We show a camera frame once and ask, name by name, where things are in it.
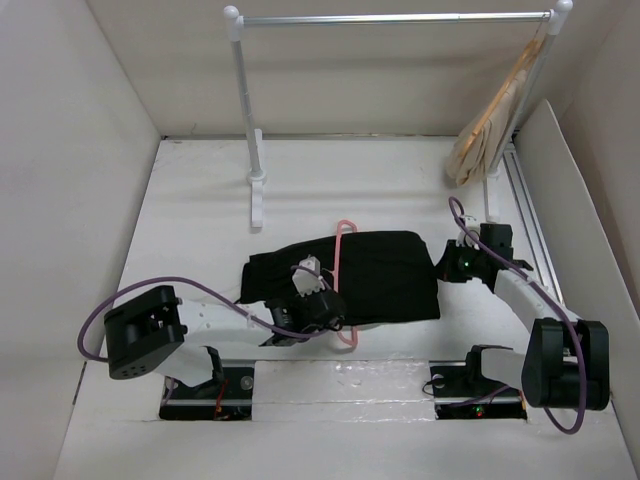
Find wooden hanger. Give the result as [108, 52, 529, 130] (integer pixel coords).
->
[459, 33, 543, 158]

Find white metal clothes rack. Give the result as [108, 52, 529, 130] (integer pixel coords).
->
[222, 0, 574, 229]

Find pink hanger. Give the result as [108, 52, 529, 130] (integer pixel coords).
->
[330, 219, 359, 350]

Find black trousers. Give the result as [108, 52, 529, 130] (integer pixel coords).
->
[239, 231, 441, 326]

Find aluminium rail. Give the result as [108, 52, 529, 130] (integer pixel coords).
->
[502, 143, 564, 304]

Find white cardboard panel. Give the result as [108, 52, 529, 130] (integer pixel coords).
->
[514, 98, 640, 351]

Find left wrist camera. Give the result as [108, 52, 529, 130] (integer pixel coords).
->
[292, 256, 325, 297]

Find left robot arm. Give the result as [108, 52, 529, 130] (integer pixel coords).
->
[104, 285, 347, 397]

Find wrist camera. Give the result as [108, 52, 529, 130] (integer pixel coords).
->
[292, 256, 325, 297]
[456, 215, 481, 248]

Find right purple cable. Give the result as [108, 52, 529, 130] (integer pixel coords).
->
[448, 196, 589, 434]

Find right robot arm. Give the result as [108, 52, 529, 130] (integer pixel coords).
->
[436, 223, 610, 411]

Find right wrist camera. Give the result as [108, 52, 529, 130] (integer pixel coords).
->
[456, 215, 481, 248]

